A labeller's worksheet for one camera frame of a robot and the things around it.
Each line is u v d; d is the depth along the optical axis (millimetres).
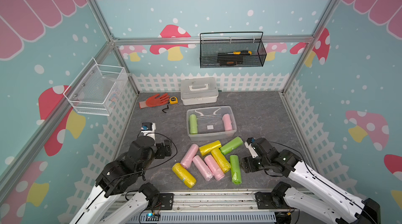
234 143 908
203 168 815
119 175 415
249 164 672
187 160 842
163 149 582
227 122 988
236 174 780
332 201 434
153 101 1158
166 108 1121
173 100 1126
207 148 875
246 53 898
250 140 717
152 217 727
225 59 875
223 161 833
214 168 809
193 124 969
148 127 562
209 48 942
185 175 794
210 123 1030
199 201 759
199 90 1060
